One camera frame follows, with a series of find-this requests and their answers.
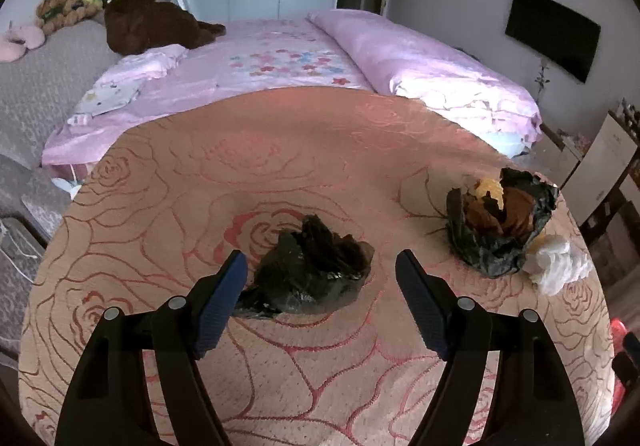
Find red plastic basket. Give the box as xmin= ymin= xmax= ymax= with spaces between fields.
xmin=609 ymin=318 xmax=640 ymax=408

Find white cabinet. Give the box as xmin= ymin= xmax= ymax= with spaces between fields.
xmin=559 ymin=110 xmax=640 ymax=227

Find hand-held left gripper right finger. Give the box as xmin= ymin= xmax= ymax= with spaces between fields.
xmin=395 ymin=249 xmax=585 ymax=446

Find pink duvet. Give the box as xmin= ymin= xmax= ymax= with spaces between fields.
xmin=305 ymin=9 xmax=544 ymax=153

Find rose pattern tablecloth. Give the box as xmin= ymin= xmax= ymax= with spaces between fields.
xmin=17 ymin=86 xmax=617 ymax=446

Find pink folded clothing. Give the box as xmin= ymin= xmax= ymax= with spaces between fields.
xmin=74 ymin=44 xmax=189 ymax=117

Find black wall television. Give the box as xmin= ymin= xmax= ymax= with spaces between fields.
xmin=504 ymin=0 xmax=602 ymax=84

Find large black plastic bag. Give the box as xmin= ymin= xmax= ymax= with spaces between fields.
xmin=446 ymin=168 xmax=560 ymax=279

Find pink floral bed sheet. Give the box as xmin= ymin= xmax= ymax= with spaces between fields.
xmin=41 ymin=18 xmax=382 ymax=177

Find small black plastic bag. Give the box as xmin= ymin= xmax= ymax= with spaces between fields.
xmin=234 ymin=214 xmax=376 ymax=323

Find brown teddy bear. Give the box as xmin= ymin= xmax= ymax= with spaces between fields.
xmin=103 ymin=0 xmax=227 ymax=58

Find pink plush toy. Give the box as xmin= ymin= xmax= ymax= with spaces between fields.
xmin=0 ymin=21 xmax=46 ymax=63

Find white tissue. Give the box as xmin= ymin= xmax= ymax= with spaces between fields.
xmin=522 ymin=234 xmax=594 ymax=297

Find grey padded headboard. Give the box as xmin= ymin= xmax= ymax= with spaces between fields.
xmin=0 ymin=18 xmax=122 ymax=247

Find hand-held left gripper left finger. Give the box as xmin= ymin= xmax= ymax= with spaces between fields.
xmin=54 ymin=250 xmax=248 ymax=446

